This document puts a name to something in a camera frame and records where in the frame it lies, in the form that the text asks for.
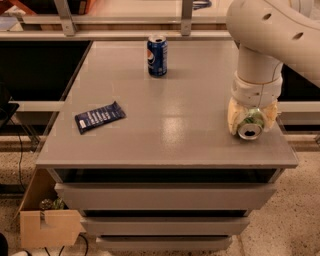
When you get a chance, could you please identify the top grey drawer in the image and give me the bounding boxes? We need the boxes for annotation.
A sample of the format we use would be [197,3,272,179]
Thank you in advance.
[55,183,276,210]

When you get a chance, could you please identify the grey drawer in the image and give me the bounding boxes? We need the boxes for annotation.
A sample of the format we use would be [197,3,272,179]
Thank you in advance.
[55,183,276,210]
[96,236,232,251]
[81,217,250,236]

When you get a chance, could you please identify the cardboard box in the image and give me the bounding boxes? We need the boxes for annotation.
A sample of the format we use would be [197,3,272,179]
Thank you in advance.
[18,169,83,249]

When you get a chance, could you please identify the middle grey drawer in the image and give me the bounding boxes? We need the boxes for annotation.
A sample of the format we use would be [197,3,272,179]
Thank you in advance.
[81,217,250,236]

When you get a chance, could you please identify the green soda can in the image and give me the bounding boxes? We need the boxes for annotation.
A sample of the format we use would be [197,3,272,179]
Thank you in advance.
[237,108,264,140]

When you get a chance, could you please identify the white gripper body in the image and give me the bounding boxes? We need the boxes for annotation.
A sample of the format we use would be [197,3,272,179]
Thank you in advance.
[231,73,282,108]

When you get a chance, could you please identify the bottom grey drawer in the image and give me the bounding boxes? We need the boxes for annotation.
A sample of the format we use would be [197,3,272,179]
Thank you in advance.
[96,236,232,251]

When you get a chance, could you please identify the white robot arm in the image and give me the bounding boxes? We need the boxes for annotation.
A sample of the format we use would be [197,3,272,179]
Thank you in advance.
[226,0,320,140]

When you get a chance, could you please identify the grey drawer cabinet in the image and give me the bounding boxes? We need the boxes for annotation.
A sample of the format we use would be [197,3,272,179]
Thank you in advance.
[35,39,299,252]

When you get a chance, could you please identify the dark blue snack bag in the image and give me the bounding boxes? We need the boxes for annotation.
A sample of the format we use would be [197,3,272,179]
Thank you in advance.
[74,101,126,134]

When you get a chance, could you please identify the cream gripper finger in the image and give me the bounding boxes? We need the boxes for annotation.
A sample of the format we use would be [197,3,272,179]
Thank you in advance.
[261,101,278,130]
[227,98,249,135]

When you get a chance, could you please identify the black floor cable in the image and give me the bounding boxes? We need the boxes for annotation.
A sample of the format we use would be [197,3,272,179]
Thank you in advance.
[8,116,28,193]

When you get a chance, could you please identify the metal frame rail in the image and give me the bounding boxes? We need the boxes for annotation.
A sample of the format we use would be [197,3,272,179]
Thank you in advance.
[0,0,232,41]

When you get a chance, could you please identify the blue pepsi can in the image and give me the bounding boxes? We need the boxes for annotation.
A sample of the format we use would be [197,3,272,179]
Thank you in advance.
[147,35,168,77]

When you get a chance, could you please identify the crumpled items in box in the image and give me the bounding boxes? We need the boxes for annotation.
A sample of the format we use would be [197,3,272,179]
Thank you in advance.
[39,198,65,210]

